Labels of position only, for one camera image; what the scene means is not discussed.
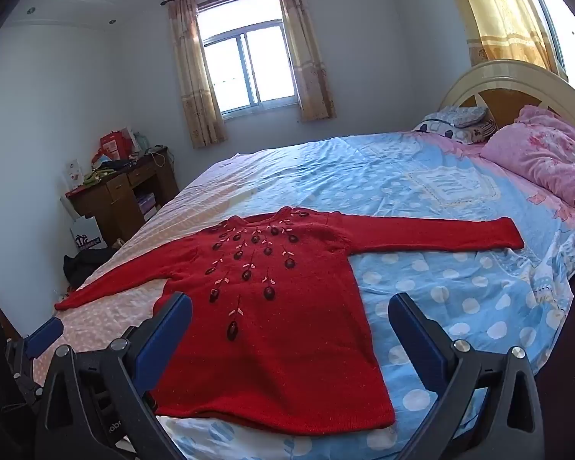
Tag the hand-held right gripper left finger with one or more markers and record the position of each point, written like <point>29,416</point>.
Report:
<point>165,342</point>

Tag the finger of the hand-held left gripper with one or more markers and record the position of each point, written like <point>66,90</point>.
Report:
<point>43,338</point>

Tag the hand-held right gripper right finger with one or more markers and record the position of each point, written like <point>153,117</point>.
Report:
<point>417,342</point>

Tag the red knitted sweater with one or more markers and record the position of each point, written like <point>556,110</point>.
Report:
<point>287,345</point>

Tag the black bag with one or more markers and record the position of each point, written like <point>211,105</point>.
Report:
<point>88,266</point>

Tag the white printed paper bag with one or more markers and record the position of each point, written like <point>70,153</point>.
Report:
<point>86,235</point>

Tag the purple box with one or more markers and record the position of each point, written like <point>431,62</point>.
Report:
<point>147,206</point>

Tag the blue pink polka-dot bedsheet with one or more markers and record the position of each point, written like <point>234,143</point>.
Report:
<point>412,191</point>

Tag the brown wooden desk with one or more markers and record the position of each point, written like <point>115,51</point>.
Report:
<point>110,201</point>

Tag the white printed card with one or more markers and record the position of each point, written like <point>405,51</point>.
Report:
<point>73,175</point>

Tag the green packets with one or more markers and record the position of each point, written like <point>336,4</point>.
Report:
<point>97,176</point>

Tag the dark cloth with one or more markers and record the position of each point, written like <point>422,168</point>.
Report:
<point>117,164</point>

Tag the red cardboard box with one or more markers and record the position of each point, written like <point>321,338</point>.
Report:
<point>115,143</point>

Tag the grey patterned pillow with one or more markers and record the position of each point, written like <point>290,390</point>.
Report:
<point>460,122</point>

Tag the pink floral pillow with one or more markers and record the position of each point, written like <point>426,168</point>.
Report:
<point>541,153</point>

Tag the beige patterned curtain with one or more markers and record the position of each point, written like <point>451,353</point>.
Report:
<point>196,86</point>
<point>306,57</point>

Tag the sliding window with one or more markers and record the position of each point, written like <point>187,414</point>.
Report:
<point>249,57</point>

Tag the yellow curtain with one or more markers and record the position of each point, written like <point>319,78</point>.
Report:
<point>503,9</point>

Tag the large side window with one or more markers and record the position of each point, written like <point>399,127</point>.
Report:
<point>563,14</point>

